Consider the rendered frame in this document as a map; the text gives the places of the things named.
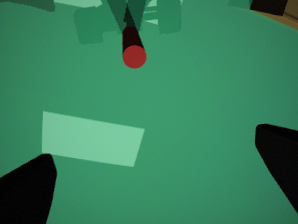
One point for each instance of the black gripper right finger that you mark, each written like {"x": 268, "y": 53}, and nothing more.
{"x": 279, "y": 150}

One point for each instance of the dark red peg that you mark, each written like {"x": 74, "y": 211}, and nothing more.
{"x": 133, "y": 52}

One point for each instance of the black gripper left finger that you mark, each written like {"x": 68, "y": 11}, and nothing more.
{"x": 26, "y": 194}

